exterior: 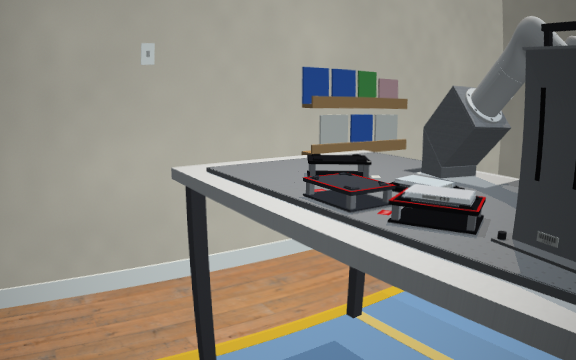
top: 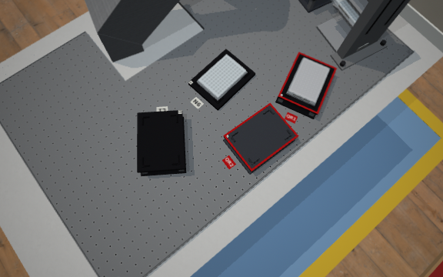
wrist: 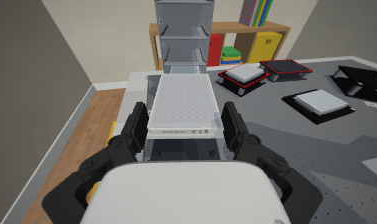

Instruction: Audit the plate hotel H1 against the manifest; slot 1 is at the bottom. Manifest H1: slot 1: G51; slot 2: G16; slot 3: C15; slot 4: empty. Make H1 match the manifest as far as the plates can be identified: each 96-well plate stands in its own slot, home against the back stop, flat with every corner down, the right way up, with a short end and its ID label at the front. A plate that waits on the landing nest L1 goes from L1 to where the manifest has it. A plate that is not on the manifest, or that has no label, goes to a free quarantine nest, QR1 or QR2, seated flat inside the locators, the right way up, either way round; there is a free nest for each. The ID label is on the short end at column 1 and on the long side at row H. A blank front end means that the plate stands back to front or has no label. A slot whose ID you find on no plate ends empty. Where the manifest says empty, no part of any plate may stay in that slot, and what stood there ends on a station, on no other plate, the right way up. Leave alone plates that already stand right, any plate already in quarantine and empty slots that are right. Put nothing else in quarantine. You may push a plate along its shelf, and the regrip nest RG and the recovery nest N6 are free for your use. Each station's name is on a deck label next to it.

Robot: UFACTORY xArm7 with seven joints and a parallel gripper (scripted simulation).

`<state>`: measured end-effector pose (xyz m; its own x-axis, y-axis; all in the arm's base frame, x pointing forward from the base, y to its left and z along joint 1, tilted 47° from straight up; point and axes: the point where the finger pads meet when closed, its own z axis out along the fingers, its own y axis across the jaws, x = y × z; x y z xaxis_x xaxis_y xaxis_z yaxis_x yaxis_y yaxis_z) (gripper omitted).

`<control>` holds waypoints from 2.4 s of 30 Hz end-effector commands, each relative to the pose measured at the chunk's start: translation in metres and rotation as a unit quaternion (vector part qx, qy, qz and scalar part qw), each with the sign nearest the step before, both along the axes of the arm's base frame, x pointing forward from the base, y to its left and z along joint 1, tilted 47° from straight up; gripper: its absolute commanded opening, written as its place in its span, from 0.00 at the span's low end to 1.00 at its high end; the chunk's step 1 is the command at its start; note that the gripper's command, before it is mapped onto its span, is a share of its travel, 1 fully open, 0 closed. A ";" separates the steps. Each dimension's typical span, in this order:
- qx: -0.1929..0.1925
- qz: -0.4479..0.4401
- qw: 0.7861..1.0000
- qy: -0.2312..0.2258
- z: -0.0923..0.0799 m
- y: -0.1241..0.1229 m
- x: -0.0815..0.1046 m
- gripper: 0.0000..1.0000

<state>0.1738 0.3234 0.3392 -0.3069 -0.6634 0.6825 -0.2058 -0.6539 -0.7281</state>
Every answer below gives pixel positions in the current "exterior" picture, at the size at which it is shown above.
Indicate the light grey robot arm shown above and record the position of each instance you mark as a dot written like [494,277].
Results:
[508,73]

